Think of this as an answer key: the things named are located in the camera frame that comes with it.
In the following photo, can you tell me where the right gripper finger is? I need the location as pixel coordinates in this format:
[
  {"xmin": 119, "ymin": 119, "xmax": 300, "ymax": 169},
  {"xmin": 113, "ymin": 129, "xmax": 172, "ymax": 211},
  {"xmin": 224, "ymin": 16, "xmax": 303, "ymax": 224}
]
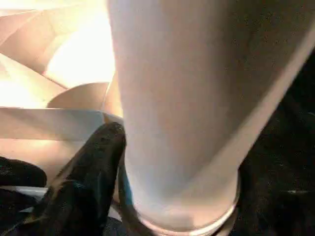
[{"xmin": 5, "ymin": 122, "xmax": 127, "ymax": 236}]

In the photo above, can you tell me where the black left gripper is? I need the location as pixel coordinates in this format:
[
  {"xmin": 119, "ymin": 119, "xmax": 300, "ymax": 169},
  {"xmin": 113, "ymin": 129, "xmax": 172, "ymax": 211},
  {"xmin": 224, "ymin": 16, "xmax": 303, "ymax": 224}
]
[{"xmin": 0, "ymin": 155, "xmax": 49, "ymax": 188}]

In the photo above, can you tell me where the white plastic table top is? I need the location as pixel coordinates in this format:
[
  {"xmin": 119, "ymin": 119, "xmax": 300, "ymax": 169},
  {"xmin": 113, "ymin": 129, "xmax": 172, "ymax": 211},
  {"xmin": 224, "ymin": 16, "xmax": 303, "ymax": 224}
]
[{"xmin": 0, "ymin": 0, "xmax": 129, "ymax": 217}]

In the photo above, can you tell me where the white plastic table leg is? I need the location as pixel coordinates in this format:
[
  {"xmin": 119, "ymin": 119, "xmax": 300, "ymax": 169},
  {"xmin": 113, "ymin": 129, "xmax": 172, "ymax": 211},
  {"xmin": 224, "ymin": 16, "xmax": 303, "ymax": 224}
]
[{"xmin": 106, "ymin": 0, "xmax": 315, "ymax": 236}]

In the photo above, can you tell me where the black plastic mat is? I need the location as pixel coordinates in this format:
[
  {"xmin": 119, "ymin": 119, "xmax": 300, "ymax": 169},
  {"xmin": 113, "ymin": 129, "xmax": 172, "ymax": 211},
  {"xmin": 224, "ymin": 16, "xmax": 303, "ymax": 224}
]
[{"xmin": 0, "ymin": 49, "xmax": 315, "ymax": 236}]

